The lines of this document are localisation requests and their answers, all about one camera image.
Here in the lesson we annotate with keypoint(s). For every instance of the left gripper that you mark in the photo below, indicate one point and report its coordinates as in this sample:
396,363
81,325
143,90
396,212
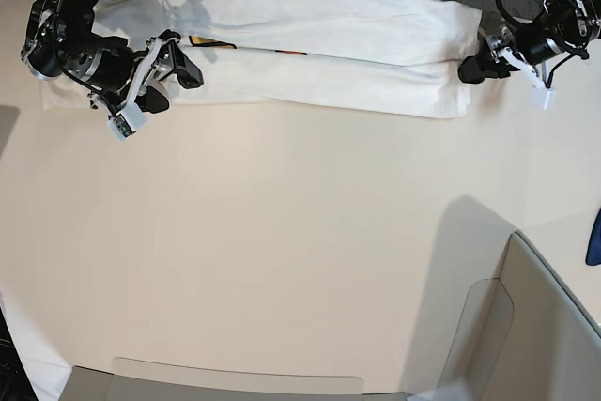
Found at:
533,47

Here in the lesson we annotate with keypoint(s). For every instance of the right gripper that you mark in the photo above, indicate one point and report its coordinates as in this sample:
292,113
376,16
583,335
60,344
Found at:
78,61

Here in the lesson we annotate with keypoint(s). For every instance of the white printed t-shirt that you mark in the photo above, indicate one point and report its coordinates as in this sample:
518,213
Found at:
388,56

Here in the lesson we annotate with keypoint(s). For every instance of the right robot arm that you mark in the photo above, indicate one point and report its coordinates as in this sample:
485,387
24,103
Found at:
60,41

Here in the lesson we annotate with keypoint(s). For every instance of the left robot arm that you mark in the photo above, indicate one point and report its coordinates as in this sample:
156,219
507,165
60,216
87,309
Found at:
558,13

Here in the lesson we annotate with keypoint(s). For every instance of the blue cloth at edge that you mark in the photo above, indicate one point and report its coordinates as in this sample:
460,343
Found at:
593,254

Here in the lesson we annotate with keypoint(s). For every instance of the grey cardboard box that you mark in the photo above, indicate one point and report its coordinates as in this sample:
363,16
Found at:
521,336

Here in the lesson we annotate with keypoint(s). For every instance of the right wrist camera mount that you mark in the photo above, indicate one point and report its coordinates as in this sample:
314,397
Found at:
129,84

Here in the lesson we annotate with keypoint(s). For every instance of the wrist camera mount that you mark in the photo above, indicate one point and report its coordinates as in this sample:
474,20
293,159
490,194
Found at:
129,84
542,96

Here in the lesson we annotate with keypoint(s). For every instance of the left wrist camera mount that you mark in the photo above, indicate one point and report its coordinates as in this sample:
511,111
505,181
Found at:
542,96

